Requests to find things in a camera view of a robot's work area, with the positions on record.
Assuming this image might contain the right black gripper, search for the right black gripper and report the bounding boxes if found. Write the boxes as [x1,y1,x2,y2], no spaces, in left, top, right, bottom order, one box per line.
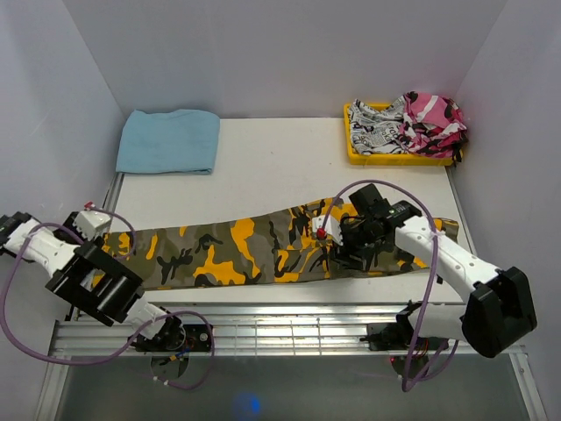
[330,218,380,271]

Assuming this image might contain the yellow camouflage trousers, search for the yellow camouflage trousers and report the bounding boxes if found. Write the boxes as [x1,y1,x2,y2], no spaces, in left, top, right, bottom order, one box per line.
[91,197,460,291]

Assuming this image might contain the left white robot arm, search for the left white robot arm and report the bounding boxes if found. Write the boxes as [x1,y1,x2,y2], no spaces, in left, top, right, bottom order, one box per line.
[1,212,186,352]

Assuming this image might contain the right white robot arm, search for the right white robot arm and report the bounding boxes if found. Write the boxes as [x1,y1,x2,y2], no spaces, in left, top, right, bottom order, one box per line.
[331,180,537,358]

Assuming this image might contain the newspaper print trousers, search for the newspaper print trousers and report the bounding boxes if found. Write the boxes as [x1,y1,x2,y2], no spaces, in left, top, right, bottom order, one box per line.
[347,96,407,155]

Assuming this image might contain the pink camouflage trousers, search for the pink camouflage trousers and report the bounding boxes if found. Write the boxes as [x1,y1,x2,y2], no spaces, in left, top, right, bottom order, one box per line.
[397,91,468,166]

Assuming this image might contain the yellow plastic tray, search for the yellow plastic tray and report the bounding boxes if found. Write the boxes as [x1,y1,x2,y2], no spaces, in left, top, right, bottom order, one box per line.
[343,103,455,167]

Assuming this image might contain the folded light blue cloth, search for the folded light blue cloth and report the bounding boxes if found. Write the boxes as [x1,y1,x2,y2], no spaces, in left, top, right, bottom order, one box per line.
[116,110,220,175]

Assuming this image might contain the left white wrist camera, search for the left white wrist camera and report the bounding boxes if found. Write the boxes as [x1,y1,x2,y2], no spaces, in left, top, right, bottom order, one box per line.
[72,202,110,240]

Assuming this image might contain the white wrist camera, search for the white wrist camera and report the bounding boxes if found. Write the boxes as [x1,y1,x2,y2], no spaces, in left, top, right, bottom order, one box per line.
[72,202,110,240]
[312,215,344,246]

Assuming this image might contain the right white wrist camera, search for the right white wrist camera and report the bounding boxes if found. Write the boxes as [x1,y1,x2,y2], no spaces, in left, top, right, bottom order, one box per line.
[312,215,344,246]

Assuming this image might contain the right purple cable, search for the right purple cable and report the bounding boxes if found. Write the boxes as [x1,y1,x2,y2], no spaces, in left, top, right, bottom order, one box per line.
[322,179,459,393]

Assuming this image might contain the purple cable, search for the purple cable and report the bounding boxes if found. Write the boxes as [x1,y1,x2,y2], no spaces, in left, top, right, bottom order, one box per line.
[0,209,216,391]
[322,179,459,393]

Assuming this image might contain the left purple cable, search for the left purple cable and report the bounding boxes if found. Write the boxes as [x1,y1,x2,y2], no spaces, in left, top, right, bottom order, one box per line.
[0,209,216,391]

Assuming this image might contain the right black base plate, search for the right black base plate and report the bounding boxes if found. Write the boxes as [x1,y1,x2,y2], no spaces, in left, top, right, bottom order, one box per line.
[359,322,442,352]

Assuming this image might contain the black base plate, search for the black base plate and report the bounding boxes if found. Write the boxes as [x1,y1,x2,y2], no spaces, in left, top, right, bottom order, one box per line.
[359,322,442,352]
[131,324,211,353]

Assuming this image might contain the aluminium mounting rail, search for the aluminium mounting rail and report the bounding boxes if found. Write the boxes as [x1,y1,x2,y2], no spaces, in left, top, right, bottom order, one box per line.
[47,304,527,357]

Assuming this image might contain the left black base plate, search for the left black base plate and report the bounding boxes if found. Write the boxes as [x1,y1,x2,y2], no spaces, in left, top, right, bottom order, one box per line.
[131,324,211,353]

